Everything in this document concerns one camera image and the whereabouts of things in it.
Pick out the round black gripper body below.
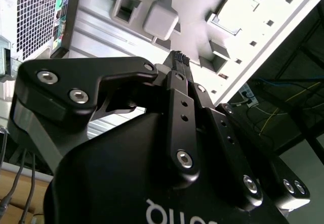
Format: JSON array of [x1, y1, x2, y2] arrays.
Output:
[[43, 111, 291, 224]]

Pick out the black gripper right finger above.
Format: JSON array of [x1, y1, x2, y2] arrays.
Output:
[[181, 53, 311, 211]]

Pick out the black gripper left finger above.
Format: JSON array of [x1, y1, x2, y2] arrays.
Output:
[[7, 51, 200, 187]]

